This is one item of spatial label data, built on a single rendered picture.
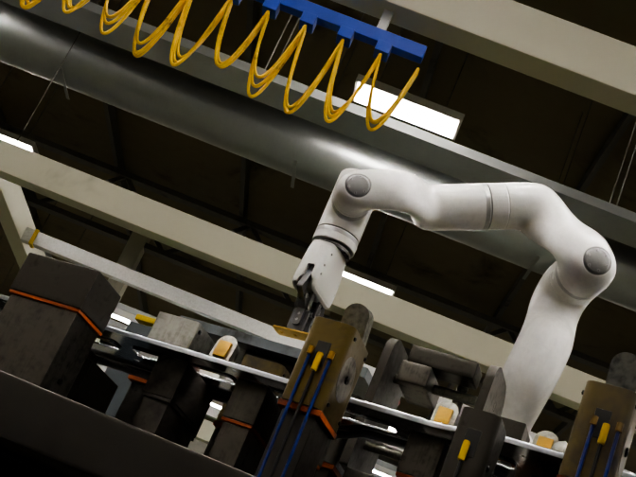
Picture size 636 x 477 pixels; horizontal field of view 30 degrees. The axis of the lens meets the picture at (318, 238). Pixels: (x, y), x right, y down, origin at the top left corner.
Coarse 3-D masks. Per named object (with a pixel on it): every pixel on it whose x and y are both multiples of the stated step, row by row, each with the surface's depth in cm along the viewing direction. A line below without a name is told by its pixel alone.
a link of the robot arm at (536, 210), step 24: (504, 192) 222; (528, 192) 223; (552, 192) 225; (504, 216) 222; (528, 216) 222; (552, 216) 221; (552, 240) 217; (576, 240) 215; (600, 240) 215; (576, 264) 212; (600, 264) 212; (576, 288) 215; (600, 288) 214
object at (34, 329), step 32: (32, 256) 164; (32, 288) 162; (64, 288) 160; (96, 288) 160; (0, 320) 161; (32, 320) 159; (64, 320) 158; (96, 320) 162; (0, 352) 158; (32, 352) 157; (64, 352) 158; (64, 384) 159
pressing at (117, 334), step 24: (120, 336) 173; (144, 336) 167; (120, 360) 186; (144, 360) 180; (192, 360) 170; (216, 360) 162; (216, 384) 177; (264, 384) 167; (360, 408) 159; (384, 408) 153; (360, 432) 168; (384, 432) 166; (408, 432) 160; (432, 432) 156; (504, 456) 153; (528, 456) 149; (552, 456) 146
